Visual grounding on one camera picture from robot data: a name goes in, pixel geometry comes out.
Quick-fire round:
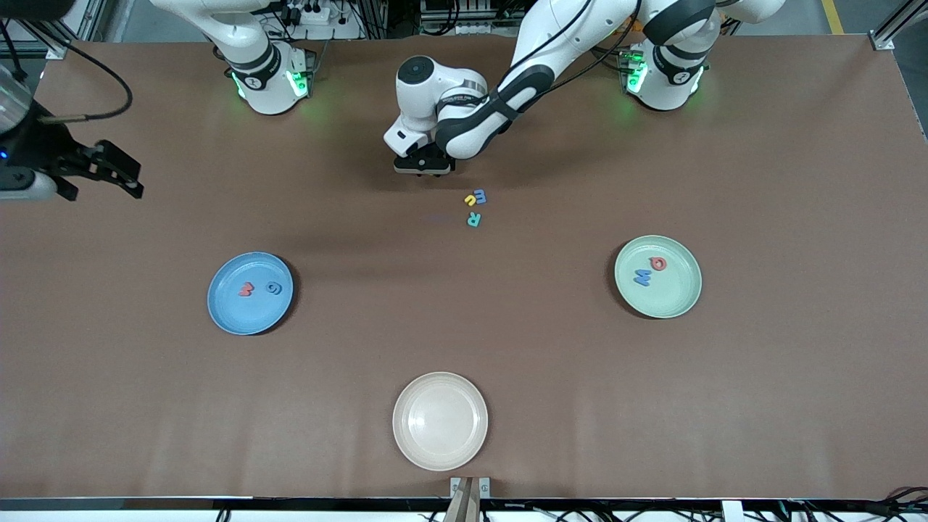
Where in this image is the white electronics box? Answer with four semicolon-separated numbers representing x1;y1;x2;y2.
419;0;526;37

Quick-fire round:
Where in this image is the white multi-socket strip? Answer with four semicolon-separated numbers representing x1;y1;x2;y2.
278;2;332;26

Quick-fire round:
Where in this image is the blue plate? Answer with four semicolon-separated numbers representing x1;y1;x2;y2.
207;251;295;336

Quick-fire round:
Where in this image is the brown table cover sheet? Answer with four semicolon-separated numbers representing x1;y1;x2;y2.
0;35;928;502

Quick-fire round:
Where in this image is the beige plate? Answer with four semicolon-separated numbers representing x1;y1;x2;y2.
391;371;489;473

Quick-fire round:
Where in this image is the green plate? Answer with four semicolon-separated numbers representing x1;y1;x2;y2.
613;234;703;320

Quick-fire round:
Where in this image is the aluminium frame profile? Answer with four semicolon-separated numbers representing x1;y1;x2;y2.
14;0;117;60
870;0;928;51

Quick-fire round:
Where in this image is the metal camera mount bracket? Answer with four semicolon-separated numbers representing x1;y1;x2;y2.
444;476;492;522

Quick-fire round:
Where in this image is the red black cable bundle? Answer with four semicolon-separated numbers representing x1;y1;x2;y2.
855;486;928;519

